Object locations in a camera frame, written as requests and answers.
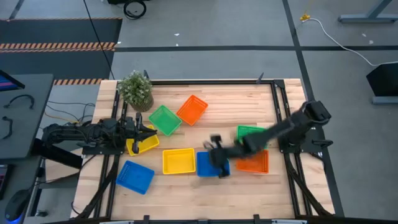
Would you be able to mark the black desk leg beam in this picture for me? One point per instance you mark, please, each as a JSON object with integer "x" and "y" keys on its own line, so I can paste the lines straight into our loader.
{"x": 56, "y": 155}

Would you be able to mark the black aluminium rig frame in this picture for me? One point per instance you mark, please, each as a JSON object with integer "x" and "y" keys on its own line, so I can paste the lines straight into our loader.
{"x": 217, "y": 82}

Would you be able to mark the yellow plastic basket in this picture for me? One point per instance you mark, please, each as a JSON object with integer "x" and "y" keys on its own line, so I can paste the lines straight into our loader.
{"x": 149, "y": 144}
{"x": 178, "y": 161}

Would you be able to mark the potted green plant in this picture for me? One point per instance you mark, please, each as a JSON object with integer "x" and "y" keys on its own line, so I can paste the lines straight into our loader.
{"x": 135, "y": 88}

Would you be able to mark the orange plastic basket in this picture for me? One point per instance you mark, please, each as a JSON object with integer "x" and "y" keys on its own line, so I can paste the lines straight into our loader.
{"x": 192, "y": 109}
{"x": 253, "y": 165}

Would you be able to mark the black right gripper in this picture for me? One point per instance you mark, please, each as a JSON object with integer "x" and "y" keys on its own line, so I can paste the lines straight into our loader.
{"x": 220, "y": 158}

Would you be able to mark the dark computer monitor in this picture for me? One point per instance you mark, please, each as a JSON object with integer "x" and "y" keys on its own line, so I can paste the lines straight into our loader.
{"x": 9, "y": 83}

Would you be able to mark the black computer mouse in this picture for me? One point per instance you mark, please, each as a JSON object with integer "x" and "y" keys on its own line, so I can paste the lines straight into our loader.
{"x": 17, "y": 205}

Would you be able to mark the green plastic basket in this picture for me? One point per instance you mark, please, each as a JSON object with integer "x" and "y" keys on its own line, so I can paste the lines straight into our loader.
{"x": 164, "y": 120}
{"x": 245, "y": 130}

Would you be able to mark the yellow plug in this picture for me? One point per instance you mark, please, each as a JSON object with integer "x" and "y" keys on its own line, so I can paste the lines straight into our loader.
{"x": 304, "y": 17}

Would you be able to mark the grey desk foot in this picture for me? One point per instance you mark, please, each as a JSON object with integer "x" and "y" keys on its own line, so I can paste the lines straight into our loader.
{"x": 367, "y": 18}

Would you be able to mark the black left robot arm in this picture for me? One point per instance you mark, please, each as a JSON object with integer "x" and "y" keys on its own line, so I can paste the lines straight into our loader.
{"x": 77, "y": 132}

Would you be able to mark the short hazard tape strip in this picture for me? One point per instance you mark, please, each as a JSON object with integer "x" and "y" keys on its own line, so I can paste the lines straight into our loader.
{"x": 77, "y": 81}

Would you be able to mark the black cabinet with grey foot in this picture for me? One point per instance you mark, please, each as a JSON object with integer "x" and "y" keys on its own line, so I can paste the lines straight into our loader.
{"x": 384, "y": 81}

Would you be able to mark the black floor mat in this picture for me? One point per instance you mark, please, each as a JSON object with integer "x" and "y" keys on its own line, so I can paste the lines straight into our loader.
{"x": 46, "y": 65}

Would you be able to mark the grey side desk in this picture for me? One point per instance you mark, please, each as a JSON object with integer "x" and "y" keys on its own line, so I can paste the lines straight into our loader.
{"x": 31, "y": 124}

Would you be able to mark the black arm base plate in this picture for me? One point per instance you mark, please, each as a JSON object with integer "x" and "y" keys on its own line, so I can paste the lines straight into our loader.
{"x": 317, "y": 143}
{"x": 102, "y": 151}

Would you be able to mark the long hazard tape strip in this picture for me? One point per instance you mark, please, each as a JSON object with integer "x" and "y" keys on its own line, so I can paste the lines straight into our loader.
{"x": 56, "y": 46}

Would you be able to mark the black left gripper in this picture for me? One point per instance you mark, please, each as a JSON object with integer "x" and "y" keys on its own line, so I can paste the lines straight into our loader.
{"x": 130, "y": 129}

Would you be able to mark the blue plastic basket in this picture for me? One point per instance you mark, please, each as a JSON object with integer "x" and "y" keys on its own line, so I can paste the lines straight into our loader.
{"x": 135, "y": 177}
{"x": 203, "y": 165}

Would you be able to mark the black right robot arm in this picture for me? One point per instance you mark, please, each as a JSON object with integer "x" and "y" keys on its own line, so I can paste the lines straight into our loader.
{"x": 280, "y": 130}

